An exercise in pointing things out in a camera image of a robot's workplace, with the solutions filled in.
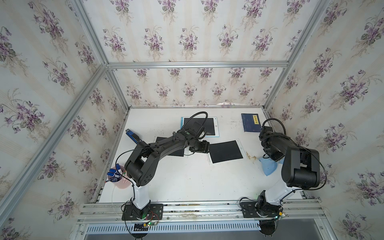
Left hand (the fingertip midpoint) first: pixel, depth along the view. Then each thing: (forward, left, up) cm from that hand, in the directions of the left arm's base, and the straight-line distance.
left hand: (206, 150), depth 88 cm
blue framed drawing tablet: (+23, -6, -6) cm, 25 cm away
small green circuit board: (-36, +33, -10) cm, 50 cm away
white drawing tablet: (-14, +15, +23) cm, 30 cm away
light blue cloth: (-9, -36, -1) cm, 37 cm away
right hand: (-3, -43, -2) cm, 43 cm away
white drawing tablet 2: (+3, -14, -8) cm, 16 cm away
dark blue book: (+27, -36, -6) cm, 46 cm away
